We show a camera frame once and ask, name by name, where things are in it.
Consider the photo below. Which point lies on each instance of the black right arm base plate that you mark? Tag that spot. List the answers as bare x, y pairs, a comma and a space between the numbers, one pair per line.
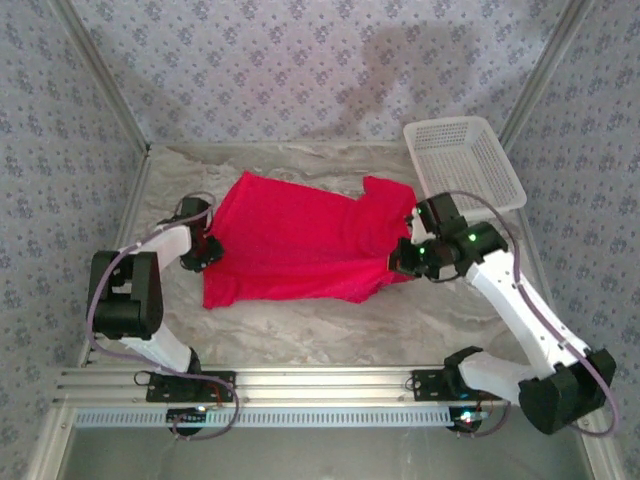
425, 390

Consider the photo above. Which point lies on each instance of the aluminium corner post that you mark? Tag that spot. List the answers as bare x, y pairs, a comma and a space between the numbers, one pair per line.
100, 75
545, 75

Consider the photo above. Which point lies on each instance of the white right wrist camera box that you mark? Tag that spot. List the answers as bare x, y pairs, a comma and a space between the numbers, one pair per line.
417, 227

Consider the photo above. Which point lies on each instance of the black left controller board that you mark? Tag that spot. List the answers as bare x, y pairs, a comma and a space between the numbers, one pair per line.
185, 416

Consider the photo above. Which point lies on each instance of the black right controller board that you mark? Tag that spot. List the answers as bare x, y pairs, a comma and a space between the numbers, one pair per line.
470, 420

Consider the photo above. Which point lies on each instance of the aluminium mounting rail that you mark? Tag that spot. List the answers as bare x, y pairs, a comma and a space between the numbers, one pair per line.
320, 382

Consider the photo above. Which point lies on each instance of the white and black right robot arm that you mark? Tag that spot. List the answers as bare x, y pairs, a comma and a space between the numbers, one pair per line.
525, 310

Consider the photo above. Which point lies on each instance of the white plastic mesh basket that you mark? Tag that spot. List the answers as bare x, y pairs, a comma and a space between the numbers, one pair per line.
465, 155

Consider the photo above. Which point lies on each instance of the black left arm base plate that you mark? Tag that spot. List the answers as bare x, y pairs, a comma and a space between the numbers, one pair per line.
160, 392

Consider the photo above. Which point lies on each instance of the aluminium frame leg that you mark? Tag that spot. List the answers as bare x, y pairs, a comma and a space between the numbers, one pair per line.
597, 445
47, 445

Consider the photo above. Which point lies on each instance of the black controller board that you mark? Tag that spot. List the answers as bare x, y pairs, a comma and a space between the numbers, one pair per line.
470, 420
185, 416

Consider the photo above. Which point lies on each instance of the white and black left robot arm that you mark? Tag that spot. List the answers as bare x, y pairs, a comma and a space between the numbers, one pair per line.
130, 300

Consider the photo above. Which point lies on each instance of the aluminium table side rail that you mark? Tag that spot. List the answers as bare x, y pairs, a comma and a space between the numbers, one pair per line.
542, 280
132, 200

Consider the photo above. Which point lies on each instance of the red t-shirt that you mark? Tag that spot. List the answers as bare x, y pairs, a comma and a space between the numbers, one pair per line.
300, 240

